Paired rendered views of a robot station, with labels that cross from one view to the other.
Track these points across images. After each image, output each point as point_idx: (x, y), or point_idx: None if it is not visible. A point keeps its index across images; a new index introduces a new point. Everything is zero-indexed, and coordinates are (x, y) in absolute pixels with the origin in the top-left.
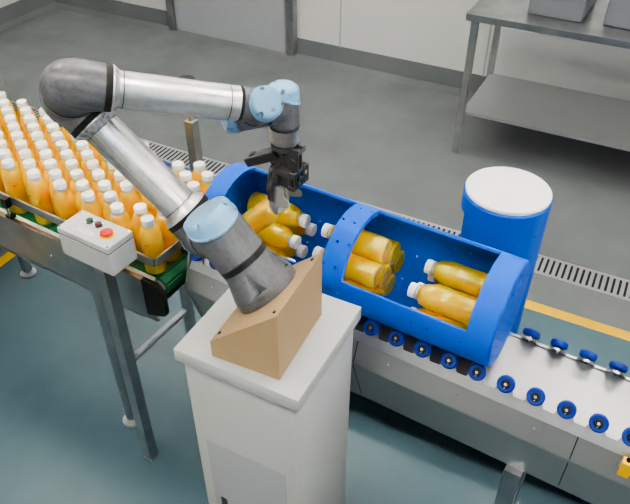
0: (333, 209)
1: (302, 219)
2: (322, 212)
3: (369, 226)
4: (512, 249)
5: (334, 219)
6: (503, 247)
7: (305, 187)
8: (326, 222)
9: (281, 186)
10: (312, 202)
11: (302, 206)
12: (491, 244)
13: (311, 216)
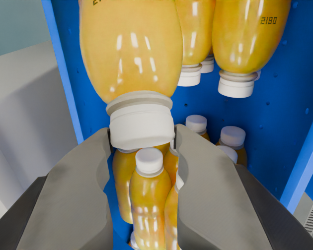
0: (294, 122)
1: (228, 90)
2: (291, 86)
3: (265, 180)
4: None
5: (277, 112)
6: None
7: (310, 133)
8: (273, 91)
9: (184, 187)
10: None
11: (308, 25)
12: None
13: (284, 53)
